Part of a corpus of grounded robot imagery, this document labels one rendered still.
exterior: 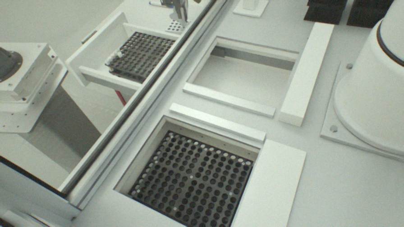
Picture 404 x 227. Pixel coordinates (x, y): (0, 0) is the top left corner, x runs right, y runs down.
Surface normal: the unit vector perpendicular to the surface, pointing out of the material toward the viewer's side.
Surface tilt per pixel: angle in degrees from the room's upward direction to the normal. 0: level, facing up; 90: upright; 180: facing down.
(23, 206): 90
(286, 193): 0
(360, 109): 90
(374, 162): 0
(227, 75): 0
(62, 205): 90
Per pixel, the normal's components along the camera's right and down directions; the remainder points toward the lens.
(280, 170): -0.11, -0.59
